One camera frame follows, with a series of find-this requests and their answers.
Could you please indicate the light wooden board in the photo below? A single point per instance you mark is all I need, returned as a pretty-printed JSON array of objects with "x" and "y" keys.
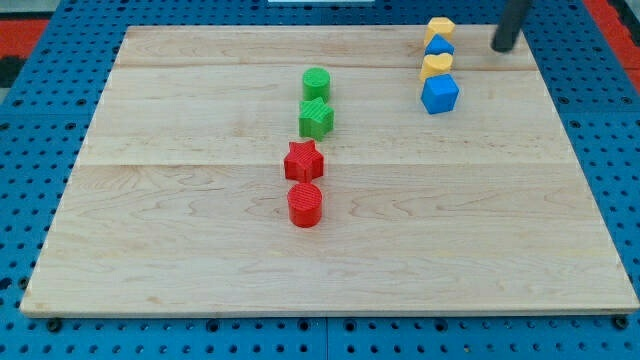
[{"x": 246, "y": 171}]

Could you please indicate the green star block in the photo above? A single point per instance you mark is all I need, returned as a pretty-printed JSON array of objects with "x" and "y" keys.
[{"x": 315, "y": 119}]

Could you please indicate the red cylinder block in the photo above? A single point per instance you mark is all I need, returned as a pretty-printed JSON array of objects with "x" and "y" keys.
[{"x": 305, "y": 204}]

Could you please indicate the green cylinder block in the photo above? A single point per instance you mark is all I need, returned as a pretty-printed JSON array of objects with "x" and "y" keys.
[{"x": 316, "y": 83}]

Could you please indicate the red star block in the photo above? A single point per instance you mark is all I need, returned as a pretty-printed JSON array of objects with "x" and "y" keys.
[{"x": 303, "y": 162}]

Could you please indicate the blue triangle block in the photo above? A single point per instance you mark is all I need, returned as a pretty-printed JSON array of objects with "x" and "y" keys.
[{"x": 439, "y": 45}]

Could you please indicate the yellow hexagon block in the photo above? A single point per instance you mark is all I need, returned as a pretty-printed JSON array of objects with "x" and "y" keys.
[{"x": 442, "y": 26}]

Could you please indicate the yellow heart block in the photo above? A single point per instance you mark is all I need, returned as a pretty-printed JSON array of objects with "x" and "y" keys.
[{"x": 434, "y": 65}]

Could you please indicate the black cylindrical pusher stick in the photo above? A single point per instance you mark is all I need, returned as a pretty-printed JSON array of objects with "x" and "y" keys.
[{"x": 509, "y": 25}]

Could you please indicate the blue cube block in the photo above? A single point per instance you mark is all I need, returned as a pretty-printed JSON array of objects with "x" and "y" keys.
[{"x": 439, "y": 94}]

